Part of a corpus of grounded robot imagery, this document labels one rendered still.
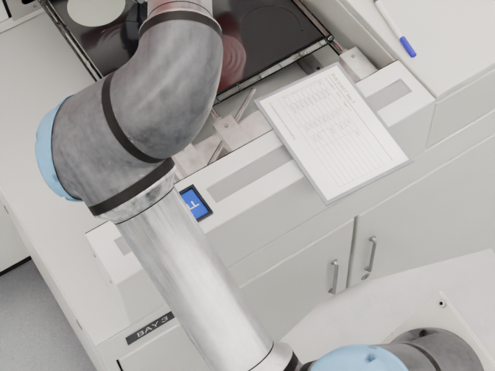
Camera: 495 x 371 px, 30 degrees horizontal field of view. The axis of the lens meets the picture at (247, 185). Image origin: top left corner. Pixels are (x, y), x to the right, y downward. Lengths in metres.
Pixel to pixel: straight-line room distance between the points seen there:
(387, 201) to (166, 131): 0.67
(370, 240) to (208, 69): 0.74
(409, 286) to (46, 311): 1.17
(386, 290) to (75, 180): 0.54
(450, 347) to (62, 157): 0.54
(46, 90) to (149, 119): 0.66
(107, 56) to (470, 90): 0.59
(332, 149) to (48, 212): 0.47
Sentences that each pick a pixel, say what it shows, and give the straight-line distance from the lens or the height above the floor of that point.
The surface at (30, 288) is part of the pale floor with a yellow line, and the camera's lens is 2.39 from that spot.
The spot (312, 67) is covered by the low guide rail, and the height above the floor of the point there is 0.85.
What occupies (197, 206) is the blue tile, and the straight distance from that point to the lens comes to 1.30.
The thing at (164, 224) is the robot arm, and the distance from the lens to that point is 1.08.
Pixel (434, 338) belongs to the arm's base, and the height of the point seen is 0.96.
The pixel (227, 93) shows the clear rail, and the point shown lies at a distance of 1.49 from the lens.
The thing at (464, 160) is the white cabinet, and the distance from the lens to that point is 1.68.
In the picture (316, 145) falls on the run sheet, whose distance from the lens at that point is 1.35.
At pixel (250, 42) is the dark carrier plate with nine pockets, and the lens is 1.56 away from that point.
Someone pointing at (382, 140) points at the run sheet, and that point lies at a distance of 1.36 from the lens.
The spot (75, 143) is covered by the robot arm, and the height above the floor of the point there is 1.24.
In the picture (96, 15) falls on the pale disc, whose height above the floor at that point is 0.90.
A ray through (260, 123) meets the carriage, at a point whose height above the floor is 0.88.
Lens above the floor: 2.09
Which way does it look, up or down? 59 degrees down
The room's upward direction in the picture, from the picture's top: 4 degrees counter-clockwise
